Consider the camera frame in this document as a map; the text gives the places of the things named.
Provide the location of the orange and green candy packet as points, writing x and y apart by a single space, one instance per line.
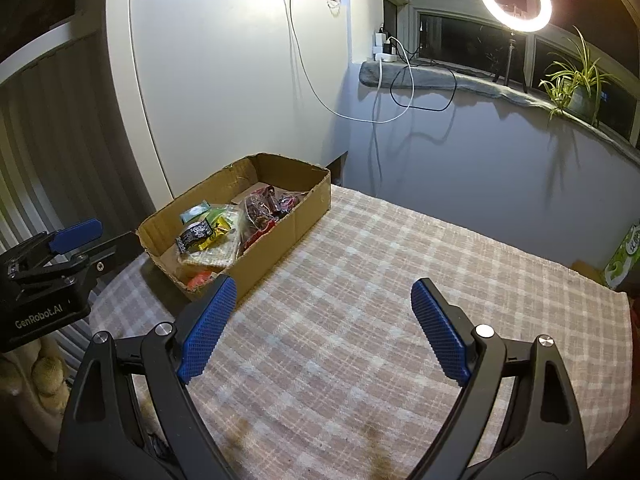
201 280

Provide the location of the black snack packet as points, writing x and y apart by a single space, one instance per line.
194 234

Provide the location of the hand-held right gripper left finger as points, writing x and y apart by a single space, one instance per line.
205 340

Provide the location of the window frame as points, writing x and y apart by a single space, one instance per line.
425 0

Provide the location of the yellow snack packet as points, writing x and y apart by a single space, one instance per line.
215 237

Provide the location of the teal mint candy packet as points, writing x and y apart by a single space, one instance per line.
194 212

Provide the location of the green wafer packet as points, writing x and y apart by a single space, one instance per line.
216 215

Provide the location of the black tripod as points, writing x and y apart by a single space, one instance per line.
510 60

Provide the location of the cardboard box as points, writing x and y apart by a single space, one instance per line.
270 255

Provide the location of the white power strip with chargers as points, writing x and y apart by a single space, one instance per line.
385 52

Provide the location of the clear bag of dark snacks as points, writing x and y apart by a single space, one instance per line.
257 210

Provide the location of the white cabinet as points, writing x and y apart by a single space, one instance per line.
225 85

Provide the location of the plaid tablecloth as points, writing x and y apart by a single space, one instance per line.
360 310

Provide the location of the green snack bag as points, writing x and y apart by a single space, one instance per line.
625 260

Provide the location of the clear cracker packet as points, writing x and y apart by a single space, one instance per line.
210 257

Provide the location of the red candy wrapper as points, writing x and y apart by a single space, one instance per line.
260 234

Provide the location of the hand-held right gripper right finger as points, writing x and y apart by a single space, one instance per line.
442 340

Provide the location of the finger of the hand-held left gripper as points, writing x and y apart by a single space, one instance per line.
107 255
75 235

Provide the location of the potted spider plant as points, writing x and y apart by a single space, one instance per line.
580 95

